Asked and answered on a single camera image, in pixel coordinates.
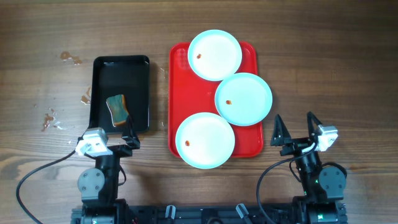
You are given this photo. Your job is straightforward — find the right black cable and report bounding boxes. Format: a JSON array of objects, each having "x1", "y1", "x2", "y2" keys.
[{"x1": 256, "y1": 141, "x2": 318, "y2": 224}]

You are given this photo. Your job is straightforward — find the green orange sponge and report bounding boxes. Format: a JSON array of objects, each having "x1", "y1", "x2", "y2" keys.
[{"x1": 106, "y1": 95, "x2": 129, "y2": 127}]

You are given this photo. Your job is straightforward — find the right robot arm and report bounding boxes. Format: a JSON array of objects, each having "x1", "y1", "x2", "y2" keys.
[{"x1": 271, "y1": 112, "x2": 348, "y2": 224}]

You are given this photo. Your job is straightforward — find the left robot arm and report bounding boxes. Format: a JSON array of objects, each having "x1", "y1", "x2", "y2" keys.
[{"x1": 71, "y1": 116, "x2": 140, "y2": 224}]

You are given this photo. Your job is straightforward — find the light blue plate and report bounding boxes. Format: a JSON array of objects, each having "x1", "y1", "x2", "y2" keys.
[
  {"x1": 187, "y1": 29, "x2": 243, "y2": 82},
  {"x1": 175, "y1": 112, "x2": 235, "y2": 169},
  {"x1": 215, "y1": 73, "x2": 273, "y2": 126}
]

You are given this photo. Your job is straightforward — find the black rectangular tray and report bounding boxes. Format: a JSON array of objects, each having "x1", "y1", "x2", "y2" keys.
[{"x1": 88, "y1": 55, "x2": 150, "y2": 134}]

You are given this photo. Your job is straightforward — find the left black cable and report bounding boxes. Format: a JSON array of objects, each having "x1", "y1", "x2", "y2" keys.
[{"x1": 16, "y1": 149, "x2": 78, "y2": 224}]

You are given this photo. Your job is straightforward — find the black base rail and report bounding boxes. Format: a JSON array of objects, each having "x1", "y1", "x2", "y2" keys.
[{"x1": 70, "y1": 203, "x2": 348, "y2": 224}]

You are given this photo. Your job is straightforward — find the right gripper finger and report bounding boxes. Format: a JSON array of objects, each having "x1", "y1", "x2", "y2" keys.
[
  {"x1": 307, "y1": 111, "x2": 322, "y2": 137},
  {"x1": 270, "y1": 114, "x2": 292, "y2": 146}
]

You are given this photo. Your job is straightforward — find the black cable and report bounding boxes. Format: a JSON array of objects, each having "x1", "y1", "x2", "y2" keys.
[
  {"x1": 16, "y1": 149, "x2": 78, "y2": 224},
  {"x1": 256, "y1": 141, "x2": 318, "y2": 224}
]

